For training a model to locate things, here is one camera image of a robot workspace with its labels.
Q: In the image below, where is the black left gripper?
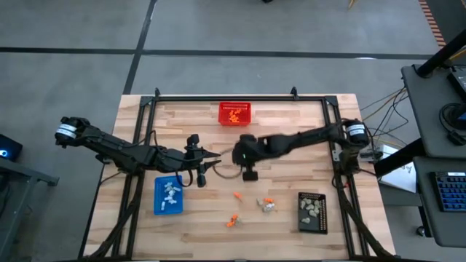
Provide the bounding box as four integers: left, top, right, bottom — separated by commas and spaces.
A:
180, 143, 222, 188

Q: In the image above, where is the red plastic basket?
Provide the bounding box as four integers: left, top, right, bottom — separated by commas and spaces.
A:
218, 101, 253, 127

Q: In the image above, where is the blue plastic basket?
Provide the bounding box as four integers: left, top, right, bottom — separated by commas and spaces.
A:
153, 175, 184, 216

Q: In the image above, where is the black plastic basket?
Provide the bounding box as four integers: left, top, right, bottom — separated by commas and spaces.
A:
296, 191, 328, 235

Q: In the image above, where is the white paper sheet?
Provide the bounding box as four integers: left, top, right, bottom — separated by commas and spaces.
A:
378, 145, 418, 194

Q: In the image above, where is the grey desk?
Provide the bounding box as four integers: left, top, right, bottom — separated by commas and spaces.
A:
400, 63, 466, 159
413, 156, 466, 249

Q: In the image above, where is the grey metal side table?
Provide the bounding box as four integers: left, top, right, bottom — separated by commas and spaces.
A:
0, 158, 60, 262

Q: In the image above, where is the black box, blue light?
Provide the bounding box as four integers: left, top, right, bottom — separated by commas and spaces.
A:
0, 133, 23, 163

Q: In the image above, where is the black round stand base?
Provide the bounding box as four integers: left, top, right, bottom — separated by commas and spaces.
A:
438, 103, 466, 146

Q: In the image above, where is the backlit black keyboard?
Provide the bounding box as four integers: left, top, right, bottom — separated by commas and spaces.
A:
431, 170, 466, 213

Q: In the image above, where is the black diagonal pole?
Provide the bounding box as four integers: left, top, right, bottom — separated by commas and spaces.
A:
416, 28, 466, 79

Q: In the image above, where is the black mat, orange striped edge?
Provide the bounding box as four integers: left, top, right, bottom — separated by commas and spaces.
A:
418, 0, 466, 50

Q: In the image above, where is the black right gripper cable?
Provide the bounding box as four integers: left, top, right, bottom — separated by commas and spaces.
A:
212, 159, 244, 180

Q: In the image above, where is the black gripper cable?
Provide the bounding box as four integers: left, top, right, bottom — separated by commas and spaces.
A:
176, 167, 194, 188
212, 159, 244, 180

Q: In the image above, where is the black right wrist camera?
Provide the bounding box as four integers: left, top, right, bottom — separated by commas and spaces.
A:
242, 165, 259, 182

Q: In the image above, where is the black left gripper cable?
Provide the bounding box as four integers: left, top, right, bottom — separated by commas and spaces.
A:
176, 167, 194, 188

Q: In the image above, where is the black aluminium table frame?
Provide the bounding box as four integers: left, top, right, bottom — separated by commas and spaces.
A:
78, 86, 398, 262

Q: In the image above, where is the black floor cable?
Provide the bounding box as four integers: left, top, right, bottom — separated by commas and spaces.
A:
360, 87, 411, 135

